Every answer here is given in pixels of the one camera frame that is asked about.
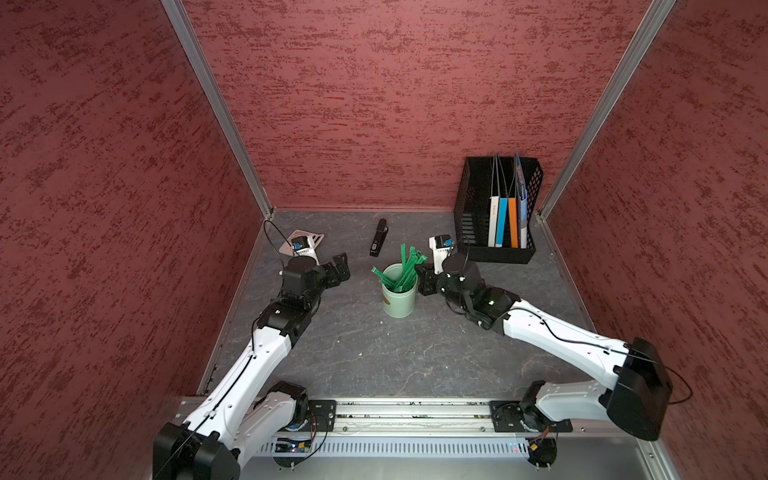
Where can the aluminium corner post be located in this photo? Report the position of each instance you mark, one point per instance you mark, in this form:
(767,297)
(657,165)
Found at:
(183,28)
(647,30)

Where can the right aluminium corner post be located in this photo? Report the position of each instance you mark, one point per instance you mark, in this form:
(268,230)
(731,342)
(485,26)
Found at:
(647,30)

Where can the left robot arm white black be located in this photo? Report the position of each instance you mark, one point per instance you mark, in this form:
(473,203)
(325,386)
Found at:
(218,439)

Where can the black stapler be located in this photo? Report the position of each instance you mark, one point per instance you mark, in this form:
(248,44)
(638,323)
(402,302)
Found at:
(379,238)

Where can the light blue folder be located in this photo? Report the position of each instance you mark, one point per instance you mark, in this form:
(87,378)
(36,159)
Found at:
(522,203)

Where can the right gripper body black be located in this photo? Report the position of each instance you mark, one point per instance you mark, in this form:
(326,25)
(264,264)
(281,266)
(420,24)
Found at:
(431,281)

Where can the green straw leaning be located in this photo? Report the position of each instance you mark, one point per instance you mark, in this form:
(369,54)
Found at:
(416,258)
(383,277)

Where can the orange spine folder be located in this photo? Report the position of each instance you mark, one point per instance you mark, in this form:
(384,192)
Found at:
(513,215)

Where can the blue spine folder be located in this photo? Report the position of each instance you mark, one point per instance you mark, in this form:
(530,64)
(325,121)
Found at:
(503,202)

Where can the green straw leaning right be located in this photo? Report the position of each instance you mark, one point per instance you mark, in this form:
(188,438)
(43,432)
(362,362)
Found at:
(416,258)

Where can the green straw leaning left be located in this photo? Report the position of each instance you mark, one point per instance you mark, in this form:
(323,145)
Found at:
(383,277)

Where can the left aluminium corner post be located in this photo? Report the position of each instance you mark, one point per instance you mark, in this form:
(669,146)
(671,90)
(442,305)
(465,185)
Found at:
(183,28)

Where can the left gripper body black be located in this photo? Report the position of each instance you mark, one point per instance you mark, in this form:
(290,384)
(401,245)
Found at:
(326,277)

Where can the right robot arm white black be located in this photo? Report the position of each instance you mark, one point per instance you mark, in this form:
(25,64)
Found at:
(628,384)

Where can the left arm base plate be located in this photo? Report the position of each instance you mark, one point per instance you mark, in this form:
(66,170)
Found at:
(321,415)

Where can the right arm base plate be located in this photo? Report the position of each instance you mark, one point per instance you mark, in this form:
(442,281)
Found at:
(512,417)

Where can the pale green storage cup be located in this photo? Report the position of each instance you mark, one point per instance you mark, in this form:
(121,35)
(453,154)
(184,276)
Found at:
(398,304)

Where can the green straw upright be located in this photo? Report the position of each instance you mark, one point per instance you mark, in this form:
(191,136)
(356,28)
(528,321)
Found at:
(405,268)

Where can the aluminium mounting rail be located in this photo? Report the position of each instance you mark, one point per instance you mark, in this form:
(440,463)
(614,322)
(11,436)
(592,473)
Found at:
(420,417)

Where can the black mesh file organizer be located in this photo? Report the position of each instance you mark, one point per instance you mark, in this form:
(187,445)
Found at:
(471,210)

